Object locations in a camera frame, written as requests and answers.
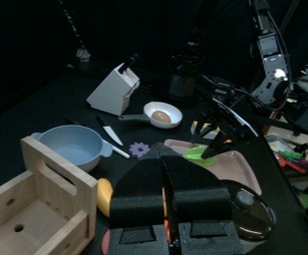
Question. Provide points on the white toy frying pan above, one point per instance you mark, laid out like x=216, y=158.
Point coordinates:
x=165, y=114

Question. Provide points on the pink tray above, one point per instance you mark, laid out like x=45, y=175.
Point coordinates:
x=236, y=166

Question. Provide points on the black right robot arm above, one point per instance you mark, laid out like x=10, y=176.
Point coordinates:
x=274, y=53

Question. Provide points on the glass pot lid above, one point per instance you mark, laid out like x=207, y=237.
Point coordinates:
x=250, y=212

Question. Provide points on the purple toy gear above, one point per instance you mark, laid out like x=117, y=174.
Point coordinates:
x=140, y=149

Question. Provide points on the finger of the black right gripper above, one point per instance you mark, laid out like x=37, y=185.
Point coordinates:
x=217, y=144
x=204, y=125

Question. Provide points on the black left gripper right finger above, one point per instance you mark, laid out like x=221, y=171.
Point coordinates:
x=199, y=199

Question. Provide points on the light wooden crate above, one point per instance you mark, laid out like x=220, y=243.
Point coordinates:
x=50, y=199

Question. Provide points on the bin of colourful toys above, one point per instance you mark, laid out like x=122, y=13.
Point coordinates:
x=294, y=159

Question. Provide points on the orange toy carrot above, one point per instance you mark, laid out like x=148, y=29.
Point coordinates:
x=164, y=199

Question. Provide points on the brown toy egg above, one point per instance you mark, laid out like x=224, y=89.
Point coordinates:
x=161, y=116

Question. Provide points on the yellow toy banana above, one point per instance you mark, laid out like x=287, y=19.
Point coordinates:
x=104, y=196

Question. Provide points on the white corner clamp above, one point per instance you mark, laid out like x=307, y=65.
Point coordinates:
x=82, y=54

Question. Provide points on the green toy lime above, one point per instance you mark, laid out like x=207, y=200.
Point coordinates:
x=196, y=156

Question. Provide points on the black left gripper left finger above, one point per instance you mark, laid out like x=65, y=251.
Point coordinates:
x=136, y=196

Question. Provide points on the yellow toy corn block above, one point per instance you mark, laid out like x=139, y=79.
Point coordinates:
x=207, y=126

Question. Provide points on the white toy knife thin blade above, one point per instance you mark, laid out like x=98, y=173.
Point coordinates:
x=116, y=150

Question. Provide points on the white knife block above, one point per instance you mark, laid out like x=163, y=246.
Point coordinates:
x=112, y=91

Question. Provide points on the white toy knife broad blade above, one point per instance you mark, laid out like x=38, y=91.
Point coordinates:
x=112, y=134

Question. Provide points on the light blue toy pot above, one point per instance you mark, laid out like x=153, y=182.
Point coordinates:
x=74, y=146

